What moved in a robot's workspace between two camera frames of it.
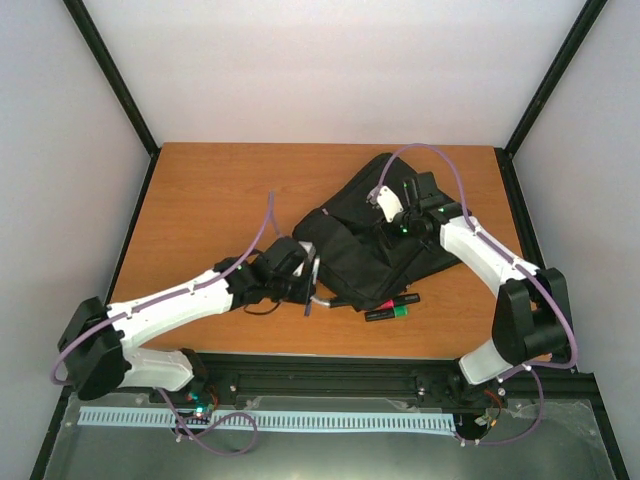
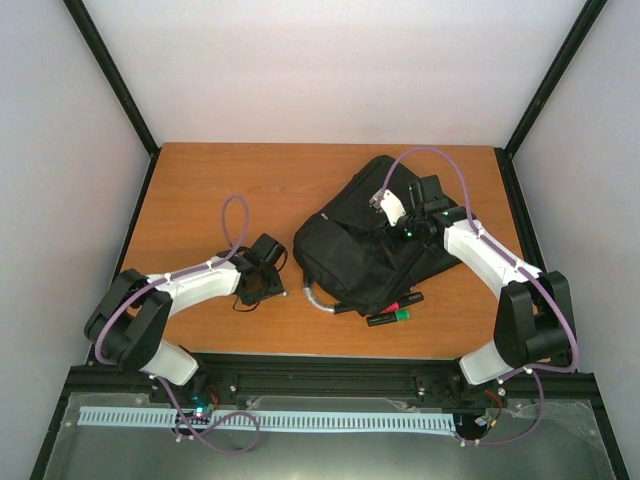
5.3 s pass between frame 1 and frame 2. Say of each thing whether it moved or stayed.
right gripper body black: stayed
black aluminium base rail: stayed
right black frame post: stayed
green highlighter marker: moved
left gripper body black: moved
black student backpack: stayed
